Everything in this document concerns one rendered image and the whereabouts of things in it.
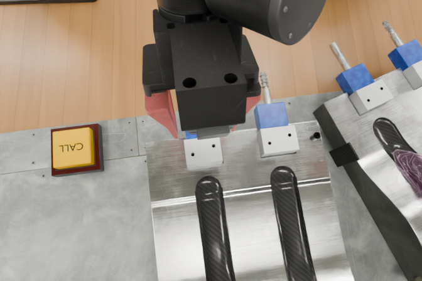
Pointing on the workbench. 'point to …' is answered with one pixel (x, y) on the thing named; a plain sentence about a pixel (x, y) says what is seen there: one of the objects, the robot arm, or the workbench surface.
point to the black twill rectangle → (344, 155)
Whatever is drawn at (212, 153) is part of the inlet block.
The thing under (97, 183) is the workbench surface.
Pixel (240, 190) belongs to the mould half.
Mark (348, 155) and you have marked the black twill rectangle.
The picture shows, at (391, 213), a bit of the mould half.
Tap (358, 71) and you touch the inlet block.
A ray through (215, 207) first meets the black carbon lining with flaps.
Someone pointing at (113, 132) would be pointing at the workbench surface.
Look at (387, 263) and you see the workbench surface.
